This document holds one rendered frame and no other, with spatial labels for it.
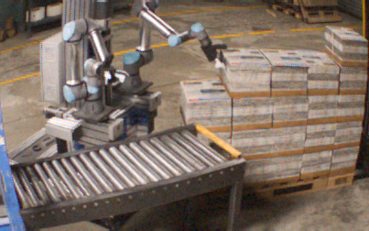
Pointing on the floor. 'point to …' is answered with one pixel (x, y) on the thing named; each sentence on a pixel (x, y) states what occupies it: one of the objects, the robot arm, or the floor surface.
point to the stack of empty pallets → (287, 7)
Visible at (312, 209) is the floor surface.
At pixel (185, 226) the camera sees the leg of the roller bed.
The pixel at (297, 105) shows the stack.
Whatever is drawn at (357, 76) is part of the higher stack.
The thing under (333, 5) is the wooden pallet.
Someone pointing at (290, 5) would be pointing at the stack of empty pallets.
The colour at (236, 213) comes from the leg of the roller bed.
